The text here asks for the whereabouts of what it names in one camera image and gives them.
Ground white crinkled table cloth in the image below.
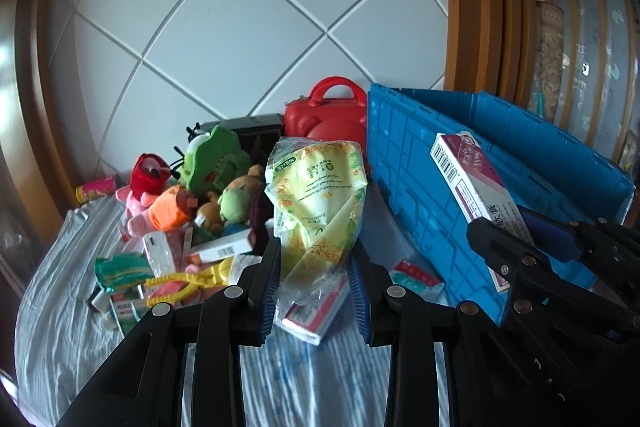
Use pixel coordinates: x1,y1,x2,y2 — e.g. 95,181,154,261
14,194,453,427

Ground orange white barcode box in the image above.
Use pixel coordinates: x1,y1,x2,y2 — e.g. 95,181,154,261
189,227,254,264

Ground wooden wall column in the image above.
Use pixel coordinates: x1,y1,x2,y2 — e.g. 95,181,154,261
12,0,118,218
440,0,543,108

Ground blue plastic crate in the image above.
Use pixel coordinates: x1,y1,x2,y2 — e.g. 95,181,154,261
366,83,636,327

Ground brown bear plush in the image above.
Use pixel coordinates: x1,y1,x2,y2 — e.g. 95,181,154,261
195,164,266,235

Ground green dinosaur plush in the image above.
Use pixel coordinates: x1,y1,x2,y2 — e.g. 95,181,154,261
179,126,251,197

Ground yellow plastic tongs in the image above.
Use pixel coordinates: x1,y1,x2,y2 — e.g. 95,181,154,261
146,257,236,304

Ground red plush toy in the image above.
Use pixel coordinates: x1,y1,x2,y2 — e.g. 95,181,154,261
131,152,172,195

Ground red bear-shaped case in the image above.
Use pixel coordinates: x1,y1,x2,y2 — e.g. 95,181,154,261
284,77,373,175

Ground black cylinder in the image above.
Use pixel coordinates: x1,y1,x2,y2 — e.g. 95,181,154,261
87,287,110,313

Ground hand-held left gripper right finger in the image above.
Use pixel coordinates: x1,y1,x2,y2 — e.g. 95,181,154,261
349,252,566,427

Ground light green round plush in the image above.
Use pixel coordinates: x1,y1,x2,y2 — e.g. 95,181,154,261
219,188,255,224

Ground purple white medicine box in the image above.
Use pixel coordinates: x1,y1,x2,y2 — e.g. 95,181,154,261
431,132,533,294

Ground green bug plush with antennae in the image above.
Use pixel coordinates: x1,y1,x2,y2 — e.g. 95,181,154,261
172,124,213,175

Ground yellow green refill pouch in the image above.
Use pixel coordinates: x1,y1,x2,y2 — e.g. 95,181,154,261
264,136,369,323

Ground pink pig plush orange dress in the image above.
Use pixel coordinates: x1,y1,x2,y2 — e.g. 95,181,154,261
116,184,195,239

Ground wooden glass partition screen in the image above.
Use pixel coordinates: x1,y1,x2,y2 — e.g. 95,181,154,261
530,0,640,173

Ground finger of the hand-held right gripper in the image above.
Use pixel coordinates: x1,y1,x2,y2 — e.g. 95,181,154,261
520,206,640,288
466,217,640,358

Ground pink yellow snack can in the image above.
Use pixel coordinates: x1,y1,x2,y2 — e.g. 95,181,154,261
76,174,121,204

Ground green plastic packet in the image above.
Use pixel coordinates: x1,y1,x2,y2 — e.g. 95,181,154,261
95,253,151,294

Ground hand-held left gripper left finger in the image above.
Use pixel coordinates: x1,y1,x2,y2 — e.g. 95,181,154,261
55,237,282,427

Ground black gift box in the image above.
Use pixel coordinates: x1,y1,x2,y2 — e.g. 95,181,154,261
197,113,286,168

